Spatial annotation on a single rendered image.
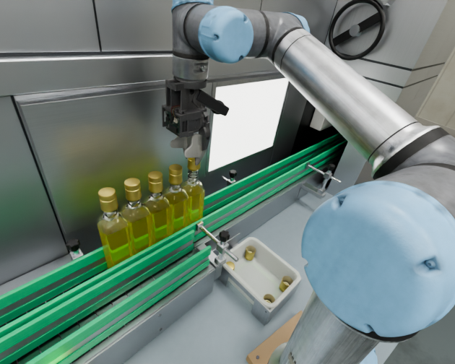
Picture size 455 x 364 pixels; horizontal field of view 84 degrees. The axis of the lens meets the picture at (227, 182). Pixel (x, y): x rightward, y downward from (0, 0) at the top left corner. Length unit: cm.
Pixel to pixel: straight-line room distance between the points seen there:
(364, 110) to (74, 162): 59
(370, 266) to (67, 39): 61
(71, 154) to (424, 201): 63
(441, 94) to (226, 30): 252
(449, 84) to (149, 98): 250
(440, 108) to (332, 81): 245
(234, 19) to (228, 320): 76
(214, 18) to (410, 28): 92
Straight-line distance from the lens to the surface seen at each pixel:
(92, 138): 67
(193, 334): 84
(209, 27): 44
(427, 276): 22
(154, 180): 62
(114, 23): 66
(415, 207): 23
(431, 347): 217
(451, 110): 283
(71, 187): 71
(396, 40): 126
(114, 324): 69
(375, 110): 39
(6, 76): 60
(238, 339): 84
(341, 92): 41
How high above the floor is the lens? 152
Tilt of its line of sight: 35 degrees down
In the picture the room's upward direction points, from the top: 9 degrees clockwise
